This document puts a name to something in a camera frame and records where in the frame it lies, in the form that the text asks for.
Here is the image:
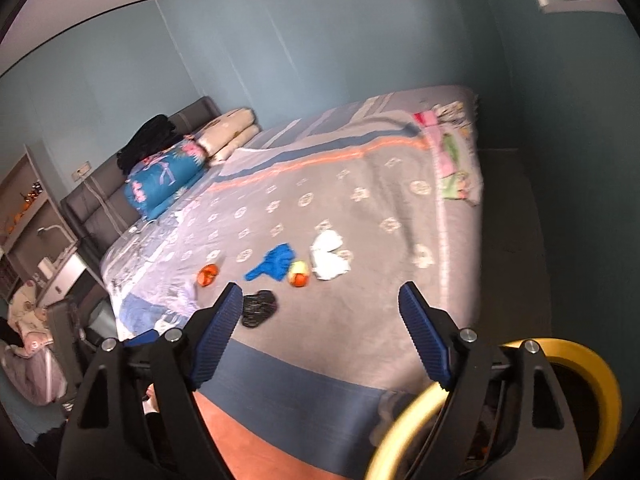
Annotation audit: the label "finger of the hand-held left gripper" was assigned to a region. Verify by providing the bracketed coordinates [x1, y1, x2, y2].
[124, 331, 157, 350]

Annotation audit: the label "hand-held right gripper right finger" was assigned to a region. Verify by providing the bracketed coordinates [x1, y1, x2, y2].
[397, 281, 586, 480]

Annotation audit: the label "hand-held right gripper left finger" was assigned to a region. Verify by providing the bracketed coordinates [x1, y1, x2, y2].
[56, 281, 244, 480]

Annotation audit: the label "black plastic bag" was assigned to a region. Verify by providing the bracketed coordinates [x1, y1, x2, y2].
[241, 290, 279, 330]

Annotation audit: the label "orange yellow ball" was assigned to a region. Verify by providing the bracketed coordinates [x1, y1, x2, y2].
[287, 261, 312, 288]

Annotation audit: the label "white socks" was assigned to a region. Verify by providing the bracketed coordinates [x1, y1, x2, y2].
[309, 229, 353, 282]

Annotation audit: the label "yellow tape roll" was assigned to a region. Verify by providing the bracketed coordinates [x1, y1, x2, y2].
[365, 337, 623, 480]

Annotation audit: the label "pale blue floor bin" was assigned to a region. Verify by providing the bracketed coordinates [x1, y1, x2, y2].
[85, 300, 120, 346]

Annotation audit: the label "grey chair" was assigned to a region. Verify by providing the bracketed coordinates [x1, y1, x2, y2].
[47, 300, 87, 386]

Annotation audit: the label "white desk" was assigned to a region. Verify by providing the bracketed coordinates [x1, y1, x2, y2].
[30, 250, 108, 311]

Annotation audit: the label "white desk lamp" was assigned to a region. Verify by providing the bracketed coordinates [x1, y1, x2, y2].
[36, 225, 78, 256]

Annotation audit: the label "grey padded headboard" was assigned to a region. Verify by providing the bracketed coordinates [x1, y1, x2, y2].
[61, 96, 223, 261]

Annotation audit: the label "bed with patterned cover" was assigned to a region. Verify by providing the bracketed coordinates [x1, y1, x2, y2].
[100, 85, 486, 480]

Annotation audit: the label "blue floral quilt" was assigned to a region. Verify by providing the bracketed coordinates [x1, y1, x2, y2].
[124, 135, 207, 221]

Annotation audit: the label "row of shelf ornaments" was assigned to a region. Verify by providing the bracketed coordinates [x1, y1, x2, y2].
[5, 177, 48, 233]

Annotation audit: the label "pink green printed cloth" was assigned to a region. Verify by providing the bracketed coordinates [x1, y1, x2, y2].
[412, 101, 483, 208]

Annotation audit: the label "black folded blanket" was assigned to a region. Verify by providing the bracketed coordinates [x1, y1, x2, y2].
[116, 114, 182, 177]

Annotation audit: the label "beige folded quilt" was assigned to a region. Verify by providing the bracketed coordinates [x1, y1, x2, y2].
[197, 107, 261, 167]

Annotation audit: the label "pale striped bed sheet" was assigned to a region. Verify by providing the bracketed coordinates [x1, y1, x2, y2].
[102, 85, 478, 311]

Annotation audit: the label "white charging cable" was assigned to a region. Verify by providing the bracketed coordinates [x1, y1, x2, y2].
[87, 177, 146, 233]

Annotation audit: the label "wall shelf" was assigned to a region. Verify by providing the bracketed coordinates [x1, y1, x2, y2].
[0, 145, 66, 261]

